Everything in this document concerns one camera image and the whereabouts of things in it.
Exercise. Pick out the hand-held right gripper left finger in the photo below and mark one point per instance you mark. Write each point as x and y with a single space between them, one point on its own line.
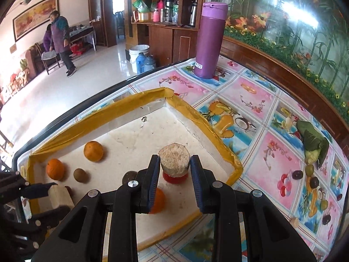
154 182

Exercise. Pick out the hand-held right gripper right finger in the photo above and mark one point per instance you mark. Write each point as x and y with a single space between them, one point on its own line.
196 182

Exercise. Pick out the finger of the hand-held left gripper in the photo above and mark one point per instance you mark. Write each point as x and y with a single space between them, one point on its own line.
51 216
35 190

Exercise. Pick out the pale blocky cut chunk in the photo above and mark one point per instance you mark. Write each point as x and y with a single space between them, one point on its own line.
61 198

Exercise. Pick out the orange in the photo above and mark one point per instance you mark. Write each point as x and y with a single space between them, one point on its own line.
93 150
158 200
55 169

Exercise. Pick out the beige cylindrical cut chunk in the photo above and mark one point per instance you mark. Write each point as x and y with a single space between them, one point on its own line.
174 158

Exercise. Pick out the white foam tray yellow tape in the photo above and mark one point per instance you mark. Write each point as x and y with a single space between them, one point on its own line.
128 139

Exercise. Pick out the red round fruit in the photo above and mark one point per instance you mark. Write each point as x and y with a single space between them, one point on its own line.
174 179

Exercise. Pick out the brown kiwi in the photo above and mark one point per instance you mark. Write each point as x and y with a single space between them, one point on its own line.
128 176
81 175

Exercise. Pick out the fruit print tablecloth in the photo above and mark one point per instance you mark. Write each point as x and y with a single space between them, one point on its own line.
245 101

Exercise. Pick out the dark round plum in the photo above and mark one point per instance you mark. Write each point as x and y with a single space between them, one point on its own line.
326 219
339 197
314 181
297 174

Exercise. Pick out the small beige cut chunk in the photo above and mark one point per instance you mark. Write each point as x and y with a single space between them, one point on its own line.
294 222

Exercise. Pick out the black edged table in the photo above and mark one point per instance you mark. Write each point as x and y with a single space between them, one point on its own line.
90 98

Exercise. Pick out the wooden sofa with cushions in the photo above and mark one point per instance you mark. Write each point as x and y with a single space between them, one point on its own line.
16 79

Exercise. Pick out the small green round fruit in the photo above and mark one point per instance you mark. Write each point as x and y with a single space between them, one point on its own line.
309 170
324 204

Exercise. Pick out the green leaf wrapped zongzi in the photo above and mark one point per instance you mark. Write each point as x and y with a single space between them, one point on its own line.
313 139

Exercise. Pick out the white plastic bucket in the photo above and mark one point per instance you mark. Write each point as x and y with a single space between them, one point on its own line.
137 51

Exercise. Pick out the brown wooden cabinet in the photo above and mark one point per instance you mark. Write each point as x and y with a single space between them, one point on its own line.
169 43

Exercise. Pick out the purple thermos bottle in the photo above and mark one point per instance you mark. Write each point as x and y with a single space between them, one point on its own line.
210 38

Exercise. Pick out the red packages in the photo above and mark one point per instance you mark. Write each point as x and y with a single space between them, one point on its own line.
77 48

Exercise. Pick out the dark wooden chair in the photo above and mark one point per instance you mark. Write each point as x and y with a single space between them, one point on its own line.
120 24

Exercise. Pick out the side table dark cloth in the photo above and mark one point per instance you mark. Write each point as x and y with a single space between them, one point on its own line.
81 34

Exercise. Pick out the yellow box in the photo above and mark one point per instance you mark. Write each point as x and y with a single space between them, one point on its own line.
144 16

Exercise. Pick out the pink bottle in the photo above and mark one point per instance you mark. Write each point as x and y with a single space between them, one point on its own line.
156 15

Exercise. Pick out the red box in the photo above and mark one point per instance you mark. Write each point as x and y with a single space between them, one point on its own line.
135 16

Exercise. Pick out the steel black carafe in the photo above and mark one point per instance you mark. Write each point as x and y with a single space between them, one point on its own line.
193 13

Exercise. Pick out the black thermal pot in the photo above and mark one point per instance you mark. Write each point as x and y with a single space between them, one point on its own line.
169 8

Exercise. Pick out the green plastic bag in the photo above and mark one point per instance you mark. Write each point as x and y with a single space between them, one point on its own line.
140 5

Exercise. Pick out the glass flower bamboo panel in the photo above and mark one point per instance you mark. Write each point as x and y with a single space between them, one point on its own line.
286 19

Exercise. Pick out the metal frame chair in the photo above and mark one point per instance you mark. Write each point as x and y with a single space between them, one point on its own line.
47 57

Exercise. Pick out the framed wall painting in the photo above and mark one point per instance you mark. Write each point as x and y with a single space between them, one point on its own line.
35 16

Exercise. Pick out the brown wooden door frame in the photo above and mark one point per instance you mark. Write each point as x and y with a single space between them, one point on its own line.
102 13

